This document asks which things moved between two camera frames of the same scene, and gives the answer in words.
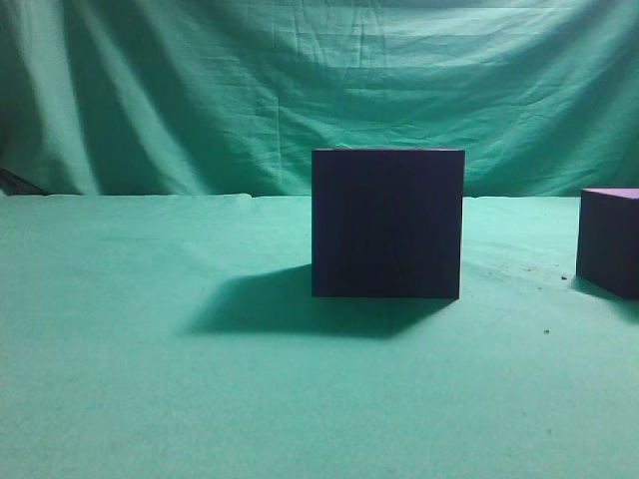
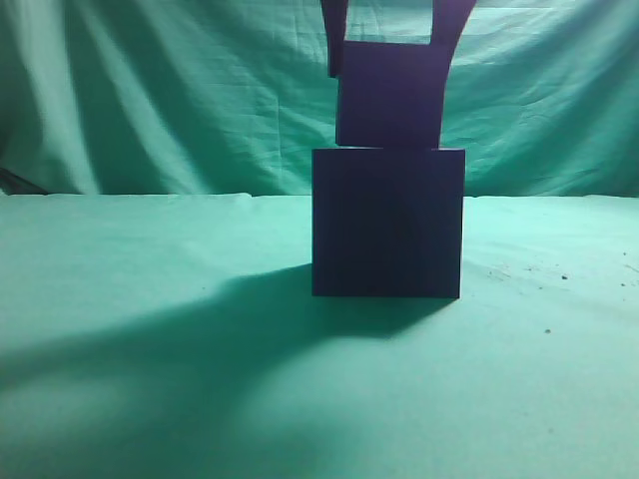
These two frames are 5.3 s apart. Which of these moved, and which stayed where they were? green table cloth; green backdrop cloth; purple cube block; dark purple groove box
Moved: purple cube block
Stayed: green table cloth; dark purple groove box; green backdrop cloth
